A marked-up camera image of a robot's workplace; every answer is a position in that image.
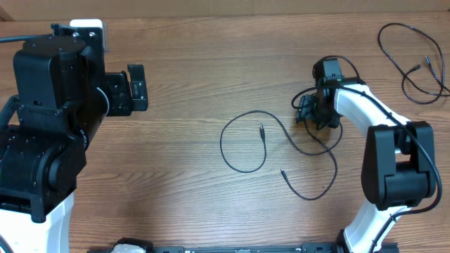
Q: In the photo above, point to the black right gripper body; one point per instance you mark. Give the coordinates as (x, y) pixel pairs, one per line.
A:
(320, 113)

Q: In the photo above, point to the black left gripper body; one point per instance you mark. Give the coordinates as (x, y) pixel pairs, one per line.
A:
(119, 102)

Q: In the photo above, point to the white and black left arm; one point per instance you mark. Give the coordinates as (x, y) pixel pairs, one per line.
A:
(64, 94)

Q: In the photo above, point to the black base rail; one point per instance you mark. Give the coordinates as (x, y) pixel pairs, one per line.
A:
(136, 245)

